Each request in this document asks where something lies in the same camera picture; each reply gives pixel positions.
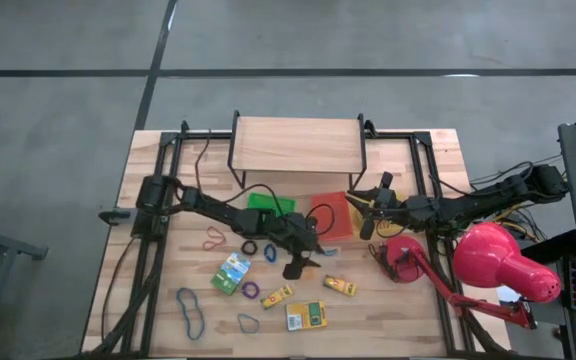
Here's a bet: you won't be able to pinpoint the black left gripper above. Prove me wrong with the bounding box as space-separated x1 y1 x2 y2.
271 213 327 281

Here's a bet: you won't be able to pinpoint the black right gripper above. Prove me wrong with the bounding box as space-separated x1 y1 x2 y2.
345 172 407 241

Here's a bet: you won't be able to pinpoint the orange plastic basket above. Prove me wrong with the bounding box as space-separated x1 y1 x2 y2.
310 191 354 242

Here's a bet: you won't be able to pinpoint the green plastic basket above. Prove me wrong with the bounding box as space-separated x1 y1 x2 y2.
246 192 298 219

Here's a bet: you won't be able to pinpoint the red desk lamp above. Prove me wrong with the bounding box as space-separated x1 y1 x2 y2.
370 221 563 331

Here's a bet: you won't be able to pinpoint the yellow plastic basket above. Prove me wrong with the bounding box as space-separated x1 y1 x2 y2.
347 194 407 240

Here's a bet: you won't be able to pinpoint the small yellow crayon box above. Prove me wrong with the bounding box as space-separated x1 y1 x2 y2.
260 283 295 311
323 273 358 298

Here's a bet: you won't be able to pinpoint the yellow crayon box with barcode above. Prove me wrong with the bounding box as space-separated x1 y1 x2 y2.
285 300 329 332

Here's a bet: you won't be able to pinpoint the large green crayon box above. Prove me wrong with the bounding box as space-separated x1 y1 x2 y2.
210 252 253 296

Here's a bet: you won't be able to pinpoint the wooden shelf riser black legs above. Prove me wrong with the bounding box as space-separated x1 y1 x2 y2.
226 109 369 194

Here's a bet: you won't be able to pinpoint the large blue rubber band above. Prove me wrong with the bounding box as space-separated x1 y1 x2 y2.
175 287 206 342

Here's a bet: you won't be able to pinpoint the black lamp power cable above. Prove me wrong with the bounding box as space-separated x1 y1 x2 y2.
369 241 404 284

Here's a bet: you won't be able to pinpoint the black metal table frame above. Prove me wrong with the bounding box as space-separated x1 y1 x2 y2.
80 119 512 359

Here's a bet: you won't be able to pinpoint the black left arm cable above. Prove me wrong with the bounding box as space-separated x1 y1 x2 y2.
193 129 337 237

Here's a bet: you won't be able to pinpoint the bundle of coloured wires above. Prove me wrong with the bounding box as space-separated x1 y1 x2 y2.
470 154 569 244

